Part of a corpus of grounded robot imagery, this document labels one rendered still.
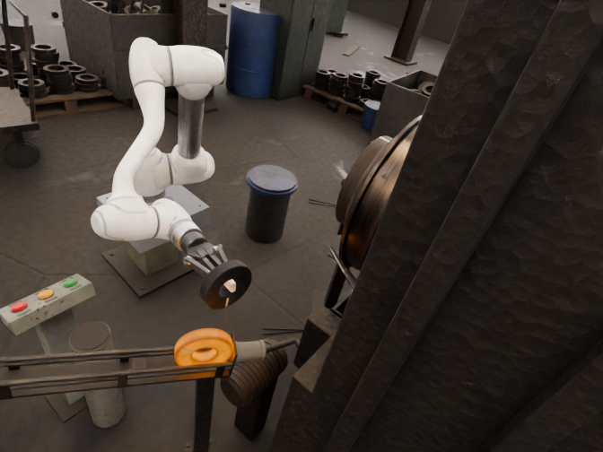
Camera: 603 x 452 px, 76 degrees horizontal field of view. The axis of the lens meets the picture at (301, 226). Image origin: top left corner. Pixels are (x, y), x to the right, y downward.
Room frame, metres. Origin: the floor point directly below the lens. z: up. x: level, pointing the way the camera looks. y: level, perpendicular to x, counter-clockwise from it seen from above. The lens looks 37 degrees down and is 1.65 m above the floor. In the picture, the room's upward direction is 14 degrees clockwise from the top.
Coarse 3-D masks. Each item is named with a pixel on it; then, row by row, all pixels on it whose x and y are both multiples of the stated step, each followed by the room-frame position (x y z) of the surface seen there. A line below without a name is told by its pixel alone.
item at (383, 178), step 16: (400, 144) 0.84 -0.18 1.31; (384, 160) 0.80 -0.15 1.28; (400, 160) 0.80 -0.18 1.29; (368, 176) 0.78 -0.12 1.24; (384, 176) 0.78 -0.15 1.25; (368, 192) 0.76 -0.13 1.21; (384, 192) 0.75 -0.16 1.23; (352, 208) 0.75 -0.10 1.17; (368, 208) 0.74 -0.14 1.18; (352, 224) 0.74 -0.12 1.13; (368, 224) 0.73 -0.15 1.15; (352, 240) 0.74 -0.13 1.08; (352, 256) 0.75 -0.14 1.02
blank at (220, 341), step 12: (192, 336) 0.58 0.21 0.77; (204, 336) 0.59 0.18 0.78; (216, 336) 0.60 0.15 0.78; (228, 336) 0.63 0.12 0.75; (180, 348) 0.56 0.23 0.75; (192, 348) 0.57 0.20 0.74; (216, 348) 0.60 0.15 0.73; (228, 348) 0.61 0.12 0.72; (180, 360) 0.56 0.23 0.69; (192, 360) 0.57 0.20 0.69; (204, 360) 0.59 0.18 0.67; (216, 360) 0.60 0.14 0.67
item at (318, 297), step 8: (336, 264) 1.52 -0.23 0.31; (336, 272) 1.47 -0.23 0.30; (336, 280) 1.47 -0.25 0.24; (344, 280) 1.47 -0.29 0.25; (328, 288) 1.51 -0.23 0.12; (336, 288) 1.47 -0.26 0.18; (312, 296) 1.53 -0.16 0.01; (320, 296) 1.55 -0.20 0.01; (328, 296) 1.47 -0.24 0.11; (336, 296) 1.47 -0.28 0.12; (344, 296) 1.59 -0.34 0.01; (312, 304) 1.47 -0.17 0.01; (320, 304) 1.49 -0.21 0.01; (328, 304) 1.47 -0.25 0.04; (312, 312) 1.42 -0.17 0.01
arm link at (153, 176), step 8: (152, 152) 1.50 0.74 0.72; (160, 152) 1.54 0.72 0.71; (152, 160) 1.47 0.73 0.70; (160, 160) 1.51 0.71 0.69; (144, 168) 1.44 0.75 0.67; (152, 168) 1.46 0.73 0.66; (160, 168) 1.48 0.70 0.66; (168, 168) 1.51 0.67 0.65; (136, 176) 1.43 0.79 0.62; (144, 176) 1.44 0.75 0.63; (152, 176) 1.46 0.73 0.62; (160, 176) 1.48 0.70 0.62; (168, 176) 1.50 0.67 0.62; (136, 184) 1.44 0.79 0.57; (144, 184) 1.44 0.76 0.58; (152, 184) 1.46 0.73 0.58; (160, 184) 1.48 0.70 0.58; (168, 184) 1.50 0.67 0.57; (136, 192) 1.44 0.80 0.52; (144, 192) 1.44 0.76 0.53; (152, 192) 1.46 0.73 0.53; (160, 192) 1.49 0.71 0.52
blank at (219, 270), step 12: (228, 264) 0.74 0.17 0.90; (240, 264) 0.76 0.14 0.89; (216, 276) 0.70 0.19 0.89; (228, 276) 0.72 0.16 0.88; (240, 276) 0.75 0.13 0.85; (204, 288) 0.68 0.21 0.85; (216, 288) 0.70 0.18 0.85; (240, 288) 0.76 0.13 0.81; (204, 300) 0.68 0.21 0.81; (216, 300) 0.70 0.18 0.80; (228, 300) 0.72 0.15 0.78
